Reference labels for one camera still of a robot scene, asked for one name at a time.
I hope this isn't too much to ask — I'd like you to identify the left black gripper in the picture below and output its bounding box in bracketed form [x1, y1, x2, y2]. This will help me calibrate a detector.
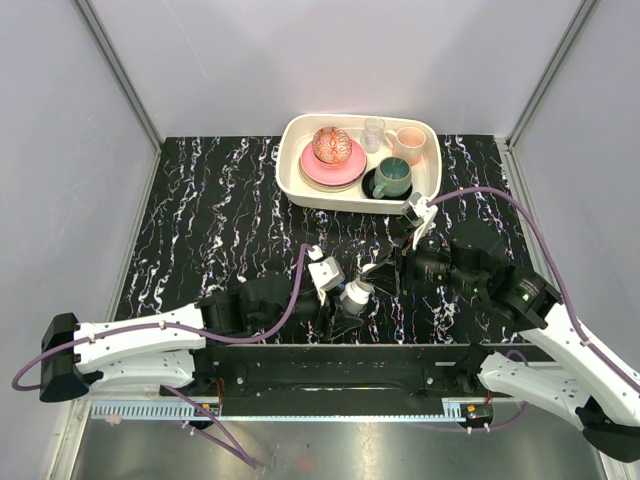
[253, 287, 363, 340]

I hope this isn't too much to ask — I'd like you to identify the clear drinking glass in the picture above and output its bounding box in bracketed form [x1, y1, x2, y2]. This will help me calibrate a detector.
[362, 117, 385, 154]

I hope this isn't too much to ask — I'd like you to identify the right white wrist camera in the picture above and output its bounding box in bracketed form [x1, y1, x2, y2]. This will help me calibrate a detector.
[402, 192, 438, 250]

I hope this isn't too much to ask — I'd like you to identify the white pill bottle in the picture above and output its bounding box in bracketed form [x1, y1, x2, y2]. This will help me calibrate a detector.
[339, 278, 373, 316]

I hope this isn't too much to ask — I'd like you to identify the green ceramic mug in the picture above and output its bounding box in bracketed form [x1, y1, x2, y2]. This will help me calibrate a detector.
[372, 157, 412, 199]

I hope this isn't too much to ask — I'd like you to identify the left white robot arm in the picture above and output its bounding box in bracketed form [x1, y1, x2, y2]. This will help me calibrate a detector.
[38, 263, 372, 403]

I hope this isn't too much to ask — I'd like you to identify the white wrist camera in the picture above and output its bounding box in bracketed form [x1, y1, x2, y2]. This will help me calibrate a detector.
[307, 245, 345, 306]
[402, 192, 438, 250]

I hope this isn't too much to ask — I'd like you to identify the orange patterned bowl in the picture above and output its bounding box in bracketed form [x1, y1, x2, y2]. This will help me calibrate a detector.
[312, 126, 352, 167]

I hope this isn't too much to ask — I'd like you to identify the black saucer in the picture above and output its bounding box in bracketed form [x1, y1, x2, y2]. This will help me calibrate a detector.
[361, 169, 413, 201]

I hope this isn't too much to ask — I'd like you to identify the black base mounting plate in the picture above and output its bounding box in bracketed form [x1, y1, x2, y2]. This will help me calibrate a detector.
[189, 342, 516, 416]

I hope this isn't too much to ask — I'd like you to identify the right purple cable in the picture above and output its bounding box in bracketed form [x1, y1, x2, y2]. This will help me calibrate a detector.
[427, 187, 640, 435]

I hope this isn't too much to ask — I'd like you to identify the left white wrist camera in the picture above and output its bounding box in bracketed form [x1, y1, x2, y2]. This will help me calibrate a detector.
[307, 245, 345, 306]

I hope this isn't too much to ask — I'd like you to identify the white slotted cable duct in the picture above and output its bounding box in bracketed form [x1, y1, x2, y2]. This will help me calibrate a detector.
[90, 401, 464, 423]

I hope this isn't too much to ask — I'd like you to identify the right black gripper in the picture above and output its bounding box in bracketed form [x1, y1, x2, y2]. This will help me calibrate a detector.
[361, 222, 484, 297]

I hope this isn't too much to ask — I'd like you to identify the white rectangular dish tub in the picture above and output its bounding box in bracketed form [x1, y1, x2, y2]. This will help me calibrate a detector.
[276, 114, 443, 215]

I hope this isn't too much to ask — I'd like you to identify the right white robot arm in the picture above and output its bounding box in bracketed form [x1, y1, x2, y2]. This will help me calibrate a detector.
[356, 234, 639, 463]

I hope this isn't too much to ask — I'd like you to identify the cream plate under pink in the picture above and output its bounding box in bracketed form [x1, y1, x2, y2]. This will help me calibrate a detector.
[298, 167, 361, 193]

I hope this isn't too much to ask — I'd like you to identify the pink ceramic mug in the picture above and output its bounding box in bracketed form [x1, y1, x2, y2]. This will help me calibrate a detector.
[385, 126, 426, 166]

